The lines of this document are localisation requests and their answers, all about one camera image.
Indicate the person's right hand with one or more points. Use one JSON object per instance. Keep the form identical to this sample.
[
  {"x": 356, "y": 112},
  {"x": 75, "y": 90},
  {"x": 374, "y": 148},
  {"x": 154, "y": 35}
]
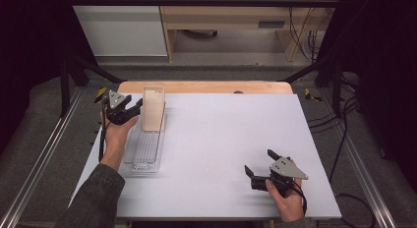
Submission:
[{"x": 290, "y": 206}]

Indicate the white cabinet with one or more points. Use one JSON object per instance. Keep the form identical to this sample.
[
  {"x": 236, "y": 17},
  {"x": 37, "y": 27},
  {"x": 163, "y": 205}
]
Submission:
[{"x": 121, "y": 28}]

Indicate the black curtain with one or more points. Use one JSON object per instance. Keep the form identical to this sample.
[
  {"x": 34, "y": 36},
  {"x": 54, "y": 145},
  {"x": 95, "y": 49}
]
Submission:
[
  {"x": 26, "y": 57},
  {"x": 383, "y": 74}
]

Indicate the black horizontal frame bar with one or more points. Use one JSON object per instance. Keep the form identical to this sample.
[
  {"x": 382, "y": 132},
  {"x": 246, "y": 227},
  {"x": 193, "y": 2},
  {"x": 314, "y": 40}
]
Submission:
[{"x": 196, "y": 2}]

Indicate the light wooden desk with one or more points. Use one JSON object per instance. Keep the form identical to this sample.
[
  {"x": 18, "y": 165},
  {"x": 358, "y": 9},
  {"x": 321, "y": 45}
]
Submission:
[{"x": 229, "y": 18}]

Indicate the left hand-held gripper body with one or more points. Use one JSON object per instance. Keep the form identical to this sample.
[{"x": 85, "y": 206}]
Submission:
[{"x": 115, "y": 106}]

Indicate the black metal stand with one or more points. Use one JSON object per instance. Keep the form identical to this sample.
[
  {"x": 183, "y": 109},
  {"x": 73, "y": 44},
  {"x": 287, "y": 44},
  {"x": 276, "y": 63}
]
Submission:
[
  {"x": 65, "y": 87},
  {"x": 336, "y": 84}
]

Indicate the aluminium rail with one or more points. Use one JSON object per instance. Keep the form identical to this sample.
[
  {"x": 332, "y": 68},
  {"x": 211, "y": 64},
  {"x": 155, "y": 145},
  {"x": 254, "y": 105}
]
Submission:
[
  {"x": 39, "y": 159},
  {"x": 364, "y": 175}
]

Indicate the person's left hand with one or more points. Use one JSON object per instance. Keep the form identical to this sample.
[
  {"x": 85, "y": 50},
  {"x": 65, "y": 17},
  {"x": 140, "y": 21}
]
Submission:
[{"x": 114, "y": 142}]

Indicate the clear plastic tray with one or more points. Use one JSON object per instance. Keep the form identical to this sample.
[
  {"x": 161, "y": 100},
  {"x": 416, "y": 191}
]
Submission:
[{"x": 144, "y": 149}]

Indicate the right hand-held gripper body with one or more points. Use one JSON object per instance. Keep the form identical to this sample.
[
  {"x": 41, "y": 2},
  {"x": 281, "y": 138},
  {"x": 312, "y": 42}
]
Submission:
[{"x": 285, "y": 169}]

